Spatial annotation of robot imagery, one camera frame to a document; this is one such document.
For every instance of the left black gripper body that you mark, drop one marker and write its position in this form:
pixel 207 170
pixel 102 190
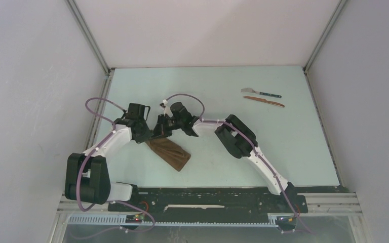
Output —
pixel 145 132

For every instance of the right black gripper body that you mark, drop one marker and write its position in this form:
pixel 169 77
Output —
pixel 177 124

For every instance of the brown cloth napkin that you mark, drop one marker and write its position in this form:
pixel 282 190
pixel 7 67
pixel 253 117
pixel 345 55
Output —
pixel 173 154

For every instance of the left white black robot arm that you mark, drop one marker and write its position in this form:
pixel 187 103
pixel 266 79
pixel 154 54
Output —
pixel 87 176

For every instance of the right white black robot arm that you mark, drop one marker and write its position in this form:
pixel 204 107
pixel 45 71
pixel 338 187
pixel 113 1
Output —
pixel 238 140

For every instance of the brown wooden knife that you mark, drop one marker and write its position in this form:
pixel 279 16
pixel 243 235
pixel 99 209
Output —
pixel 264 101

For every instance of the left aluminium corner post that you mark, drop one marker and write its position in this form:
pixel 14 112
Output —
pixel 81 22

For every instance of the aluminium corner post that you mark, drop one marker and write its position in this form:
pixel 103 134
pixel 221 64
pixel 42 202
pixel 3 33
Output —
pixel 81 22
pixel 325 34

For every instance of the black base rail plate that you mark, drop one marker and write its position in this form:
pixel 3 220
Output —
pixel 221 205

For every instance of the grey cable duct strip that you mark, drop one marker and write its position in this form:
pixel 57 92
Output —
pixel 121 220

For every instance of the right aluminium corner post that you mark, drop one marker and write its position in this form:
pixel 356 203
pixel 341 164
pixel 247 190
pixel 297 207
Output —
pixel 325 34

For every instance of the aluminium frame profile front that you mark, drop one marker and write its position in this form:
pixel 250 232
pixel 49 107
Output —
pixel 332 204

